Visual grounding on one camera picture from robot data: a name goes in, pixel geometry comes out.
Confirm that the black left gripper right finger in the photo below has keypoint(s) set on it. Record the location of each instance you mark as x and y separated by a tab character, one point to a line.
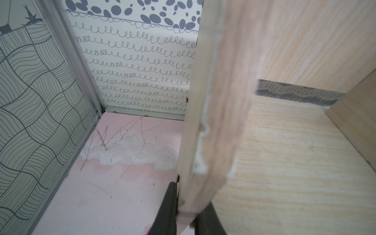
208	223

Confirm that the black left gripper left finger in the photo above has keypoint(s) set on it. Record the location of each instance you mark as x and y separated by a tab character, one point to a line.
165	221

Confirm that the light wooden bookshelf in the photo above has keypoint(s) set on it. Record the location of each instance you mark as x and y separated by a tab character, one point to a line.
257	142

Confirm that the pink floral table mat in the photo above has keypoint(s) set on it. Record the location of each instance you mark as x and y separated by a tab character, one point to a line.
118	181

